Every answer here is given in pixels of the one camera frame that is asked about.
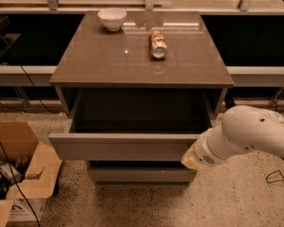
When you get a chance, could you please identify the grey top drawer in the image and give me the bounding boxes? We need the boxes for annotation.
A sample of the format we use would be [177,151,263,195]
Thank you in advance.
[49,89,217,162]

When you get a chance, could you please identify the white ceramic bowl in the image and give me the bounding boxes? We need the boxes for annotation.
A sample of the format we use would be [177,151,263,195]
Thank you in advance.
[98,8,127,31]

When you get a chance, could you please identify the grey drawer cabinet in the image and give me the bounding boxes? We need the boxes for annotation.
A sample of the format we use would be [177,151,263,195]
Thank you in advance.
[48,10,235,187]

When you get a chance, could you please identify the grey drawer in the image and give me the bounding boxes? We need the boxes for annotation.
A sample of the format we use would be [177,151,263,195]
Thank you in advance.
[49,89,217,162]
[87,161,197,184]

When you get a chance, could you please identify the black cable left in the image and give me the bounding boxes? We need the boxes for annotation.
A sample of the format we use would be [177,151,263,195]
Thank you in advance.
[0,31,55,227]

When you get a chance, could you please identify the grey lower drawer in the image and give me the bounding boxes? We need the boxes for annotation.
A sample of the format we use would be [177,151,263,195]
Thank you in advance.
[87,161,197,184]

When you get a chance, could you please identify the crushed soda can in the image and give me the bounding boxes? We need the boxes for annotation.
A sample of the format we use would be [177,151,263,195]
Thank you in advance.
[149,30,168,60]

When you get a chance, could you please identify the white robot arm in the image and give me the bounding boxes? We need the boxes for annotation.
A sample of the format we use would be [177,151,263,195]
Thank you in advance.
[181,105,284,169]

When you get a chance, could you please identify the open cardboard box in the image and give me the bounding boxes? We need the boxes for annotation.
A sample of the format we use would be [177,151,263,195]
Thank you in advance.
[0,122,62,227]

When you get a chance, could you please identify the bottles in cardboard box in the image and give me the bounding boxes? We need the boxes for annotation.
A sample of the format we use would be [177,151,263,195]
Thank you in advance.
[0,154,29,200]

